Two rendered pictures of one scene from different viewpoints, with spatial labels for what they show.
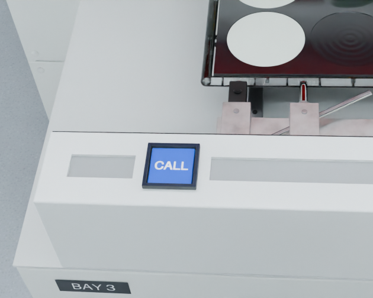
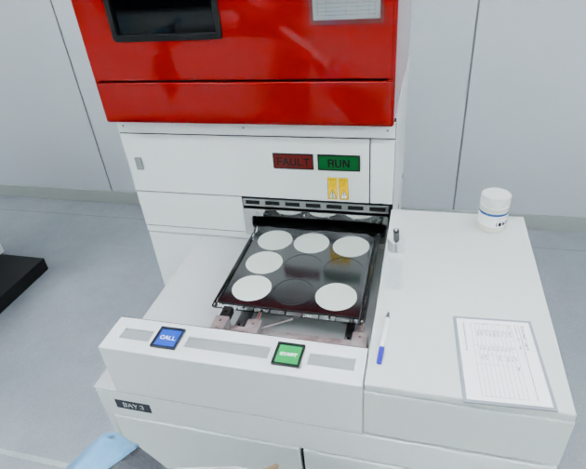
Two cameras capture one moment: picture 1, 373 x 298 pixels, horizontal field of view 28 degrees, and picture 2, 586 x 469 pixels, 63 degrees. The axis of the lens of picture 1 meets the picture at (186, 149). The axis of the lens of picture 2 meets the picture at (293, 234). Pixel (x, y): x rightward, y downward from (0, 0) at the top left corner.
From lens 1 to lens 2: 42 cm
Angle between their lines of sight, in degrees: 19
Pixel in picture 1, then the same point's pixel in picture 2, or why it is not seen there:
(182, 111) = (207, 321)
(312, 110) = (257, 323)
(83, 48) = (173, 286)
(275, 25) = (259, 282)
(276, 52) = (253, 295)
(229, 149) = (198, 333)
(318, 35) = (278, 288)
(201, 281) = (184, 408)
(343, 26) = (292, 286)
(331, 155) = (246, 341)
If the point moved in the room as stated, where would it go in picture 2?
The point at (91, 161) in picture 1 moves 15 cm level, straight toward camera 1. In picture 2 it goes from (133, 331) to (124, 387)
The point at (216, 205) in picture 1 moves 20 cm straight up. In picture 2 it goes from (180, 358) to (156, 280)
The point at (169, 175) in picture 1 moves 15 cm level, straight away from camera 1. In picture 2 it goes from (164, 341) to (179, 294)
